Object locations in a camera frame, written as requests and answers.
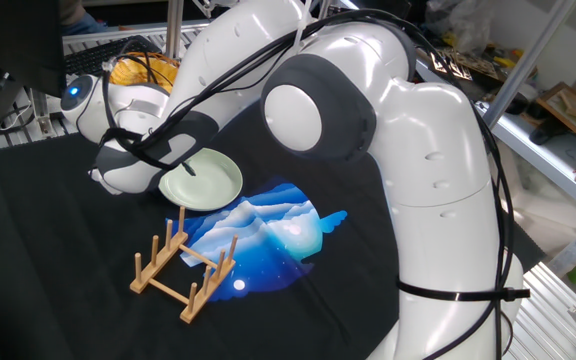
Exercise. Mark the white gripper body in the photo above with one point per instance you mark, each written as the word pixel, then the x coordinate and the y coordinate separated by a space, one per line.
pixel 103 183

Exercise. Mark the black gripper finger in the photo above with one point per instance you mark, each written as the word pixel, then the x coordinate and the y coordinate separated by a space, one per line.
pixel 189 169

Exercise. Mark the pale green round plate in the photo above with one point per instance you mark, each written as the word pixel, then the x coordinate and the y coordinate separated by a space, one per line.
pixel 208 182

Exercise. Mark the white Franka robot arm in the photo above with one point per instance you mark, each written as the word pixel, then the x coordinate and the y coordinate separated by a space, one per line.
pixel 438 200

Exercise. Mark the wooden peg dish rack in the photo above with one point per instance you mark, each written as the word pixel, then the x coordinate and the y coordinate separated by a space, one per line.
pixel 160 262

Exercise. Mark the black cloth with blue print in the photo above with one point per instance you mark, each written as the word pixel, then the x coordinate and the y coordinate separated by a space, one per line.
pixel 68 240

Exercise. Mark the yellow wicker basket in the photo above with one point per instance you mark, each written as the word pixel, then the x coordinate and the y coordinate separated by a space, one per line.
pixel 140 70

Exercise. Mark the black computer keyboard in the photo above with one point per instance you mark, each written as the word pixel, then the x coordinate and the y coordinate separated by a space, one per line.
pixel 88 55

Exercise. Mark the black monitor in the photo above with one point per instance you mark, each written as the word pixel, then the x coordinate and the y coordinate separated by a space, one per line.
pixel 13 40

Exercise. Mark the person in blue jeans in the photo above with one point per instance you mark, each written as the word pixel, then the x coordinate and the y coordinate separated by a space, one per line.
pixel 80 15

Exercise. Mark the laser-cut wooden sheet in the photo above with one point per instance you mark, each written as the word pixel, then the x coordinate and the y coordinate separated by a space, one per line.
pixel 455 65

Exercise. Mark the wooden framed tray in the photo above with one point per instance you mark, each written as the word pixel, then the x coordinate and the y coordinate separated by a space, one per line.
pixel 573 112

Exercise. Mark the aluminium bracket with white box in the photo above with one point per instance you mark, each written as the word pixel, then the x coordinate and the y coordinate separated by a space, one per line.
pixel 50 112

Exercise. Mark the aluminium upright post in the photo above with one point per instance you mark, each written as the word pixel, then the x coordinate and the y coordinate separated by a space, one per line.
pixel 173 25

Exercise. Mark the grey metal shelf frame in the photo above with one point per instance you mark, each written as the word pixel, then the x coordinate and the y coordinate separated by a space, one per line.
pixel 543 145

